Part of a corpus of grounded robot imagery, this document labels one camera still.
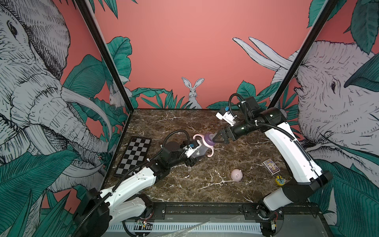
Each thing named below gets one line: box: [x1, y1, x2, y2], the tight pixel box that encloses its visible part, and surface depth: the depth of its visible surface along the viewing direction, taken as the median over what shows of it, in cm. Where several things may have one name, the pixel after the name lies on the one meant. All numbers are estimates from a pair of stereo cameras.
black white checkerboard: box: [115, 137, 151, 176], surface depth 95 cm
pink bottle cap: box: [230, 168, 244, 182], surface depth 85 cm
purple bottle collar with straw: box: [203, 132, 218, 147], surface depth 69 cm
